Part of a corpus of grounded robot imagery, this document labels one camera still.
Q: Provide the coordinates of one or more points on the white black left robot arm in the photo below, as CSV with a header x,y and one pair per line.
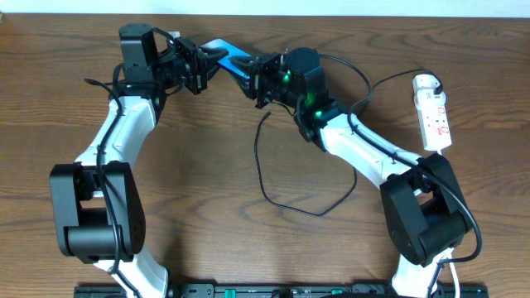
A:
x,y
98,213

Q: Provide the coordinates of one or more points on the white power strip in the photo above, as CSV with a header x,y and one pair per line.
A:
x,y
431,111

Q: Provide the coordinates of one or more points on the blue Galaxy smartphone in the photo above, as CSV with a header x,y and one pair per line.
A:
x,y
227,62

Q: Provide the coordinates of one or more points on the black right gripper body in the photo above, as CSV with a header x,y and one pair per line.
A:
x,y
257,79

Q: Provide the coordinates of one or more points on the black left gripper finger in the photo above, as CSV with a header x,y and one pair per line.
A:
x,y
214,54
211,69

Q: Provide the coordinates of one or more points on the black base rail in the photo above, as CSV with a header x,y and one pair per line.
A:
x,y
377,290

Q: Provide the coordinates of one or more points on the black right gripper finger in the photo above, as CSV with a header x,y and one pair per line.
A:
x,y
244,63
248,88

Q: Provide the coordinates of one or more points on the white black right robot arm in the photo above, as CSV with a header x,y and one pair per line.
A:
x,y
425,212

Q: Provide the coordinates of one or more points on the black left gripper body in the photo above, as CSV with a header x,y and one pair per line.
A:
x,y
196,67

